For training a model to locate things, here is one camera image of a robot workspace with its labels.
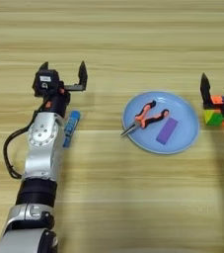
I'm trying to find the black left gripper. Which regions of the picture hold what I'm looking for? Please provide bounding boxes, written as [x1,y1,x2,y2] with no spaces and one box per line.
[34,60,89,118]

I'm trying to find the colourful puzzle cube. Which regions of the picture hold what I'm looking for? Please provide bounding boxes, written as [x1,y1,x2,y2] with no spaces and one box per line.
[202,94,224,127]

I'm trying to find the left gripper small black box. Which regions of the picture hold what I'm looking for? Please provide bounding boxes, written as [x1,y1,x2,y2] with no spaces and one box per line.
[32,68,60,98]

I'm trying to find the light blue round plate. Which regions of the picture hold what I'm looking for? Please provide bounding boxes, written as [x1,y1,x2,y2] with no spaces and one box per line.
[121,91,200,155]

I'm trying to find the blue glue stick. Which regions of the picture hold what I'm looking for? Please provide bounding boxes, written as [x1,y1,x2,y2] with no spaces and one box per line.
[62,110,82,148]

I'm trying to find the purple rectangular block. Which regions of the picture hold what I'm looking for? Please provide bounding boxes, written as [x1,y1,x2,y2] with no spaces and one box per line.
[155,117,180,146]

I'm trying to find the orange black handled pliers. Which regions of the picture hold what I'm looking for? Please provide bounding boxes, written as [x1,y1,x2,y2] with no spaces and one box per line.
[120,100,171,137]

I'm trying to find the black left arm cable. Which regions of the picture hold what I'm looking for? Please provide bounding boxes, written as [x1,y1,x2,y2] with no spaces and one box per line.
[2,102,48,181]

